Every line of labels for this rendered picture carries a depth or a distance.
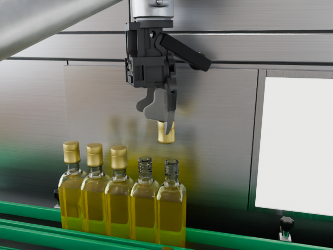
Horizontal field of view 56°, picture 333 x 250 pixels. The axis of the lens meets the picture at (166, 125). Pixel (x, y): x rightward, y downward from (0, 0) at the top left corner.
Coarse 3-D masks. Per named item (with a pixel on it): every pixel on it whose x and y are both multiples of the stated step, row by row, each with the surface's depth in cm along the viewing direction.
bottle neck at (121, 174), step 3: (114, 171) 67; (117, 171) 66; (120, 171) 67; (123, 171) 67; (114, 174) 67; (117, 174) 67; (120, 174) 67; (123, 174) 67; (114, 177) 67; (117, 177) 67; (120, 177) 67; (123, 177) 67; (126, 177) 68
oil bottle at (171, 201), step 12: (168, 192) 64; (180, 192) 64; (156, 204) 65; (168, 204) 64; (180, 204) 64; (156, 216) 66; (168, 216) 65; (180, 216) 64; (168, 228) 65; (180, 228) 65; (168, 240) 66; (180, 240) 66
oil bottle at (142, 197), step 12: (132, 192) 66; (144, 192) 65; (156, 192) 66; (132, 204) 66; (144, 204) 66; (132, 216) 67; (144, 216) 66; (132, 228) 68; (144, 228) 67; (156, 228) 68; (144, 240) 68; (156, 240) 68
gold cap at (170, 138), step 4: (160, 124) 62; (160, 128) 63; (164, 128) 62; (172, 128) 63; (160, 132) 63; (164, 132) 62; (172, 132) 63; (160, 136) 63; (164, 136) 63; (168, 136) 63; (172, 136) 63; (160, 140) 63; (164, 140) 63; (168, 140) 63; (172, 140) 63
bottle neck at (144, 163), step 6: (144, 156) 67; (138, 162) 66; (144, 162) 65; (150, 162) 65; (138, 168) 66; (144, 168) 65; (150, 168) 66; (144, 174) 65; (150, 174) 66; (144, 180) 66; (150, 180) 66
